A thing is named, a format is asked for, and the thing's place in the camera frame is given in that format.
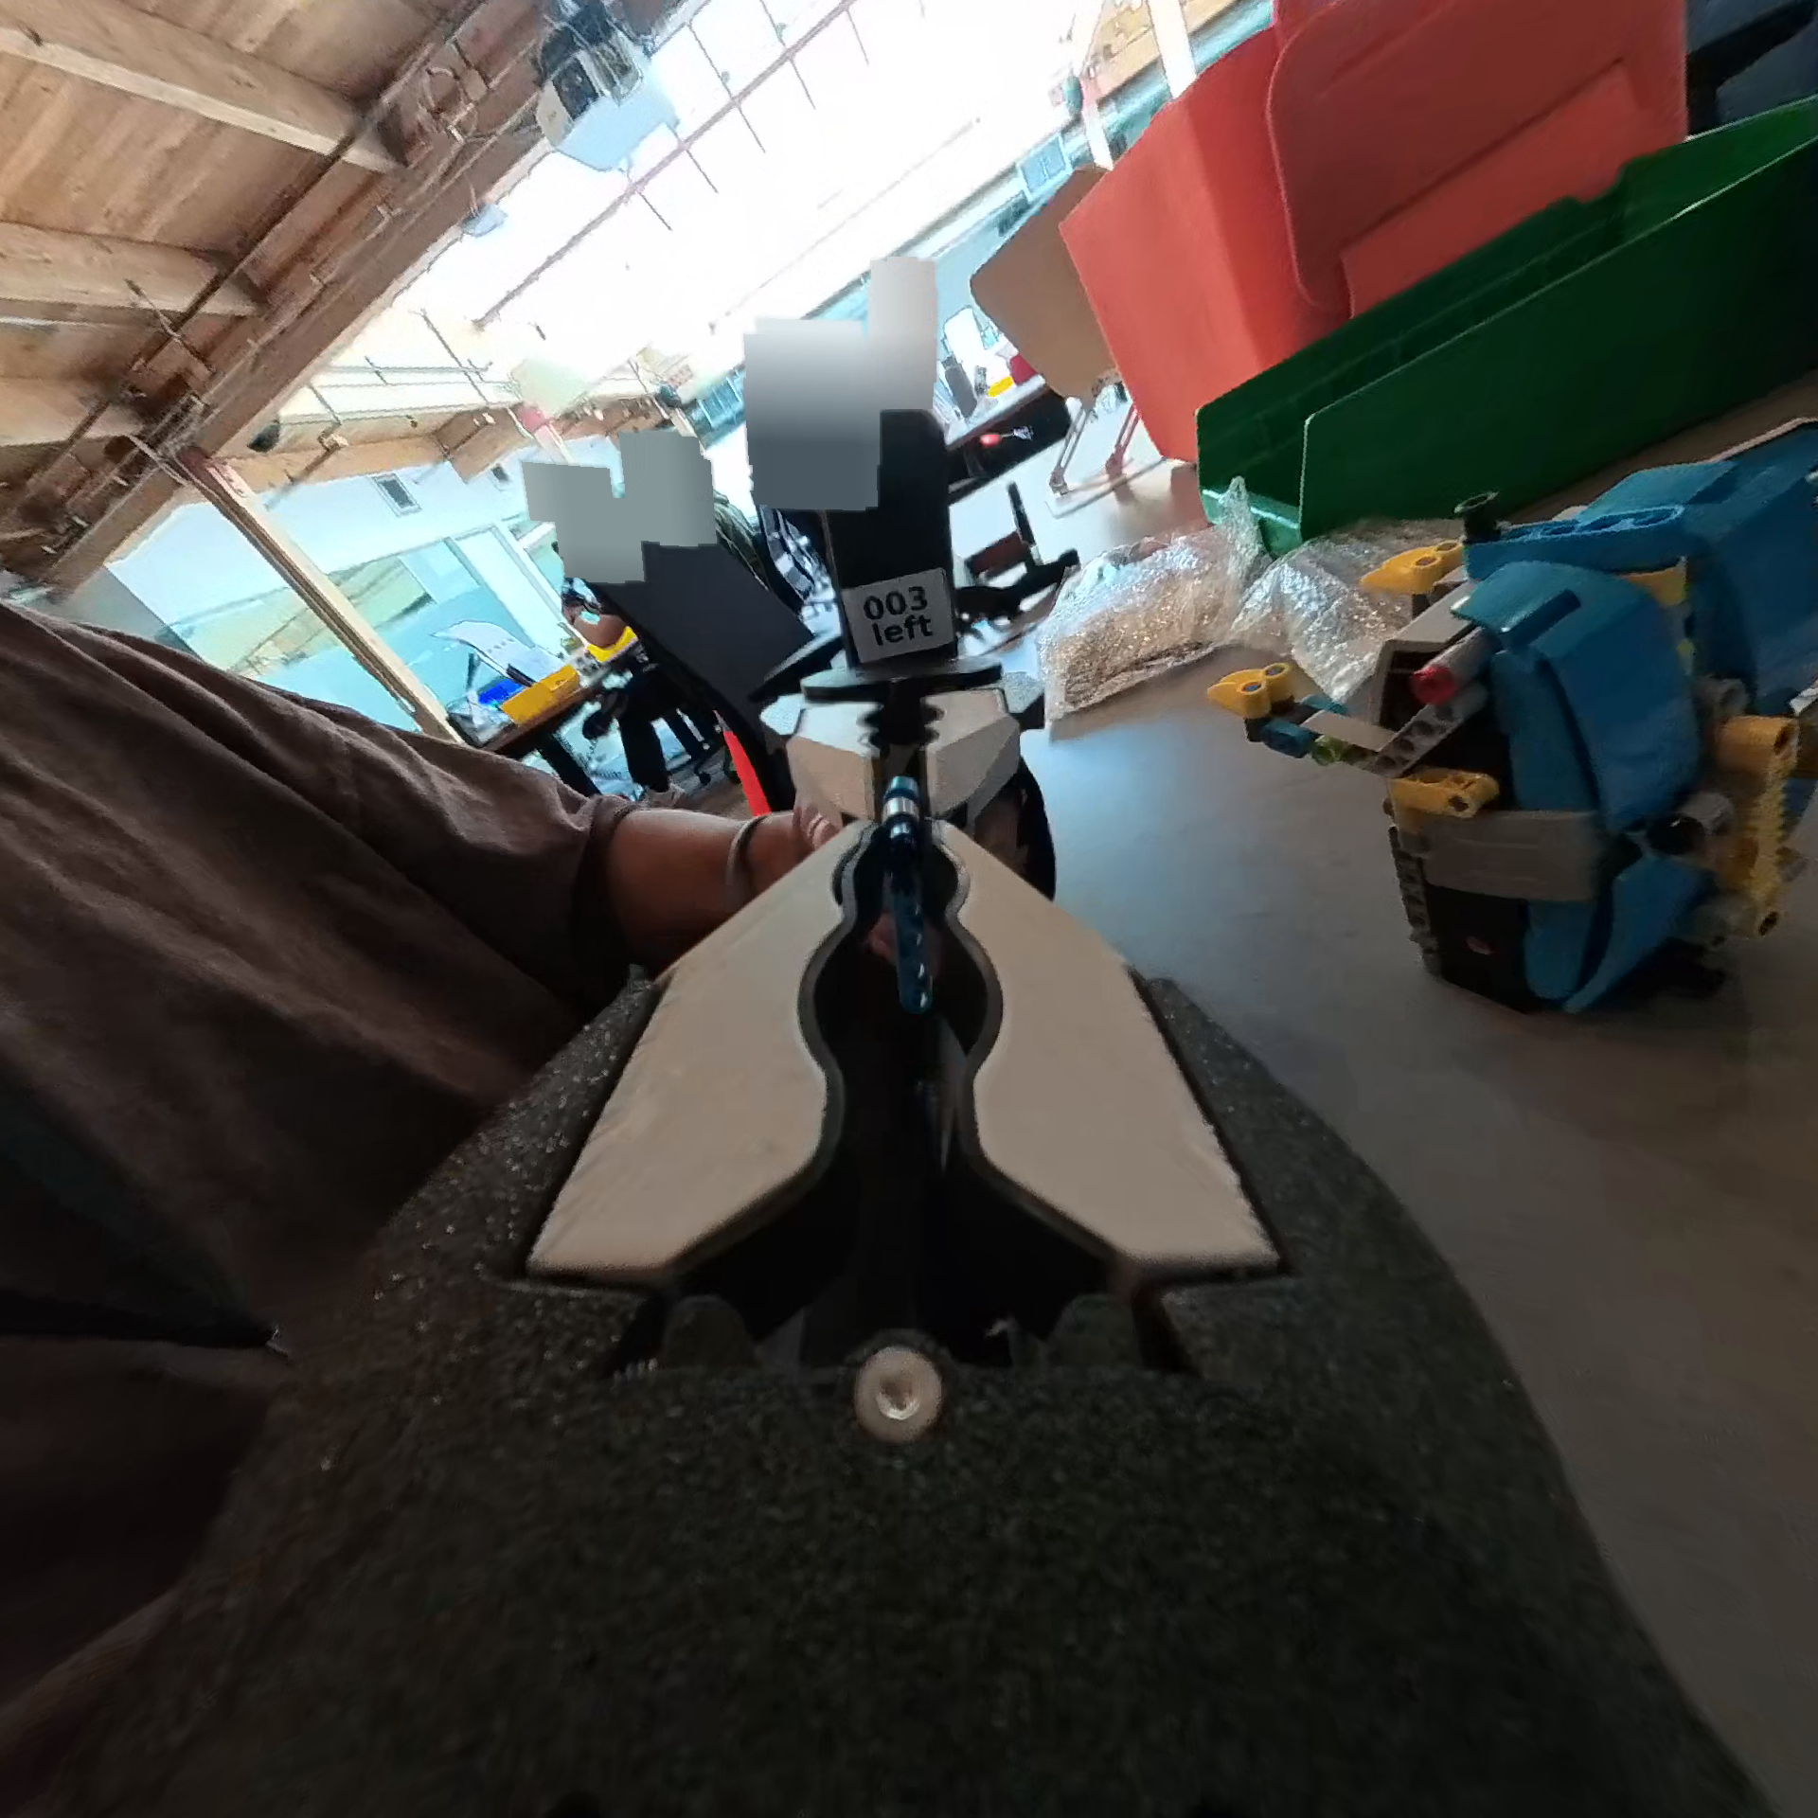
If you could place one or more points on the person's brown shirt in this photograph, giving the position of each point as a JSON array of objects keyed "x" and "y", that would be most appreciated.
[{"x": 213, "y": 994}]

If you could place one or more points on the blue brick beam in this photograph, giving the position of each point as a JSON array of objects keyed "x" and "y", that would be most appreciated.
[{"x": 917, "y": 937}]

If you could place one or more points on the yellow storage bin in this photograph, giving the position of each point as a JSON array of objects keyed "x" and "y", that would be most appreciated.
[{"x": 540, "y": 695}]

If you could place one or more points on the person's left forearm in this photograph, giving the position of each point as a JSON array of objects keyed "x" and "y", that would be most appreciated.
[{"x": 667, "y": 882}]

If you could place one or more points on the person's left hand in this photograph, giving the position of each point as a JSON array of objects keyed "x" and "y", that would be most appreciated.
[{"x": 805, "y": 845}]

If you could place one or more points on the small blue pin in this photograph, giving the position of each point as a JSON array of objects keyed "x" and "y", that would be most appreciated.
[{"x": 902, "y": 817}]

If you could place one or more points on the green storage bin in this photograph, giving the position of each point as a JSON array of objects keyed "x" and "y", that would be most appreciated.
[{"x": 1493, "y": 383}]

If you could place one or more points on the toy brick robot model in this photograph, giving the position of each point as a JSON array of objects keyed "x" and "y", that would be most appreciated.
[{"x": 1591, "y": 739}]

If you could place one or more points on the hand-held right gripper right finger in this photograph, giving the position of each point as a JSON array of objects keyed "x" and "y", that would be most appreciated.
[{"x": 1093, "y": 1122}]

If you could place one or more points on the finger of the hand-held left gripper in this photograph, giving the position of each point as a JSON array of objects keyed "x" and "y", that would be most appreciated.
[
  {"x": 839, "y": 767},
  {"x": 972, "y": 753}
]

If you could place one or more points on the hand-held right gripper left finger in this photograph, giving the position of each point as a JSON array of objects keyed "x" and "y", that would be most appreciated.
[{"x": 695, "y": 1137}]

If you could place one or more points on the grey wristband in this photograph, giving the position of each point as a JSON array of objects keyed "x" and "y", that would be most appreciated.
[{"x": 741, "y": 859}]

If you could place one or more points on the black office chair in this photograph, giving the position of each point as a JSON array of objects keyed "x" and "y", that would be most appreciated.
[{"x": 710, "y": 638}]

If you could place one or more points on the orange storage bin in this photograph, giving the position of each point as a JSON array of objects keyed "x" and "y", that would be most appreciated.
[{"x": 1208, "y": 283}]

